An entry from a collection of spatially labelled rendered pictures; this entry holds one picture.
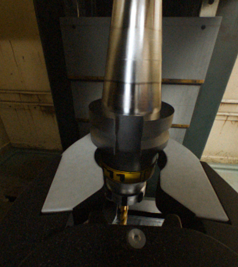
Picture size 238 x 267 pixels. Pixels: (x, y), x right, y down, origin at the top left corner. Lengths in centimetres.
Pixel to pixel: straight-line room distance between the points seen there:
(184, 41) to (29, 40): 87
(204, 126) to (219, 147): 58
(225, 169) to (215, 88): 81
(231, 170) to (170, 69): 100
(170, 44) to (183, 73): 10
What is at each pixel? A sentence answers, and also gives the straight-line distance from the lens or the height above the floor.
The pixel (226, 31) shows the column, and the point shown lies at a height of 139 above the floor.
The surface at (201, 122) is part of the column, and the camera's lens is 68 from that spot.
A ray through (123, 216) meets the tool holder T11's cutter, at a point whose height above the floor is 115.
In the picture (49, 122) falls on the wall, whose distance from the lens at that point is 120.
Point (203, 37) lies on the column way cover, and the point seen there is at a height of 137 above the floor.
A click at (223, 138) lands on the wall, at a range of 123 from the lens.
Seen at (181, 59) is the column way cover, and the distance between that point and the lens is 55.
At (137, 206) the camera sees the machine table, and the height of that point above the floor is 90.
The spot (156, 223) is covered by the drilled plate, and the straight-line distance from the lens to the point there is 38.
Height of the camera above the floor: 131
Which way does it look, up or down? 28 degrees down
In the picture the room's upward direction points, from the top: 1 degrees clockwise
